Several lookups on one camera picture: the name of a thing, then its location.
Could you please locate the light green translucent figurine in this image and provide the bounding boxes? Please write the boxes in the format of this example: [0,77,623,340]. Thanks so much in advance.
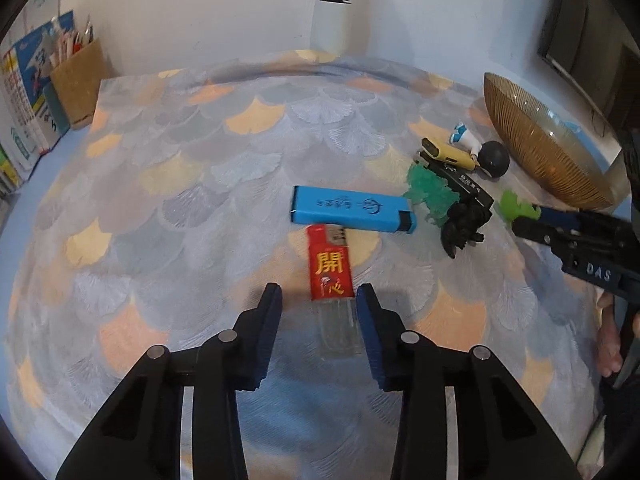
[499,190,541,223]

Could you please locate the black ball toy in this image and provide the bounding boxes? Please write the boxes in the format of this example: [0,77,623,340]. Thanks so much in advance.
[477,141,510,179]

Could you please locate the black rectangular box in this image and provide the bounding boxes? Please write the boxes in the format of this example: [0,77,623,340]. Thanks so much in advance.
[414,151,494,209]

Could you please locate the dark green translucent figurine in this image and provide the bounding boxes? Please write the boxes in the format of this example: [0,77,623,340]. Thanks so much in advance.
[404,164,460,226]

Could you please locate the yellow rectangular device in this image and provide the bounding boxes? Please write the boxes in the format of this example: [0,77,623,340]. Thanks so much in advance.
[421,136,477,171]

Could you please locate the blue rectangular box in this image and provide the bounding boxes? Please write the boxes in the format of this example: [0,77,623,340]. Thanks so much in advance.
[290,185,418,233]

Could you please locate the red lighter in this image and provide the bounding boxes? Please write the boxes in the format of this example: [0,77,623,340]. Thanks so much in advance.
[306,224,360,359]

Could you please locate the black dragon figurine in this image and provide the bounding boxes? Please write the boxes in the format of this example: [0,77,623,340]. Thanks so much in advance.
[440,198,491,259]

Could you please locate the person right hand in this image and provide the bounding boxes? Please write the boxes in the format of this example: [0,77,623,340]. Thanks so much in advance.
[597,292,624,377]

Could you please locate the amber ribbed glass bowl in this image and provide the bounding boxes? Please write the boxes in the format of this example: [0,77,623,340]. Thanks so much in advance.
[484,73,630,211]

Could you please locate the black monitor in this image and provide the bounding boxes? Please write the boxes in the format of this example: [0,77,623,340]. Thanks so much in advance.
[538,0,639,131]

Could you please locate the fan pattern table mat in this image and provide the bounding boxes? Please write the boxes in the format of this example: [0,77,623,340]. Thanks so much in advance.
[1,51,597,479]

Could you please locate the white desk lamp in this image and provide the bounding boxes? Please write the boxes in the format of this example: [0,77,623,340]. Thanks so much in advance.
[310,0,370,55]

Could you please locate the stack of books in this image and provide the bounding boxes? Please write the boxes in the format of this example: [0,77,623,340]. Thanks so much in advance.
[1,0,74,194]

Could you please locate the cardboard pen holder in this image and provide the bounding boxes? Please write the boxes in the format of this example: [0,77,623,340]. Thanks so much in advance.
[51,39,111,130]

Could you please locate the pens in holder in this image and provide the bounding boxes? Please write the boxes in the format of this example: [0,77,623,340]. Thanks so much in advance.
[49,16,94,68]

